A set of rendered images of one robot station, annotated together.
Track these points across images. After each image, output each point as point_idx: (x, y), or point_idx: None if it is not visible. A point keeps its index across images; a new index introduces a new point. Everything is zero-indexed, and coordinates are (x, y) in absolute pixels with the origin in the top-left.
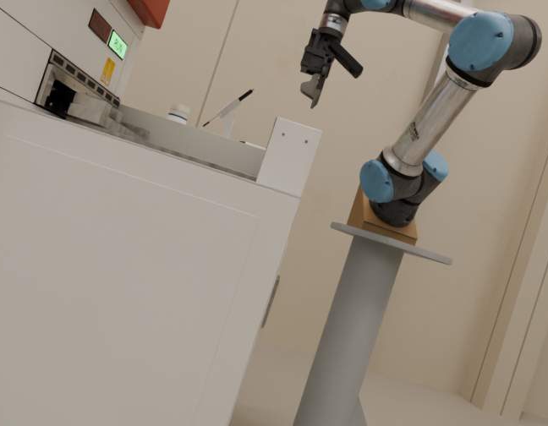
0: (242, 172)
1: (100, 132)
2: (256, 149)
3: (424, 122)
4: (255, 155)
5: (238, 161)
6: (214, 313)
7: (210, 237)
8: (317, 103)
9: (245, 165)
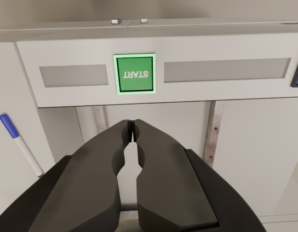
0: (70, 133)
1: (294, 167)
2: (52, 149)
3: None
4: (56, 140)
5: (68, 149)
6: None
7: None
8: (123, 121)
9: (66, 137)
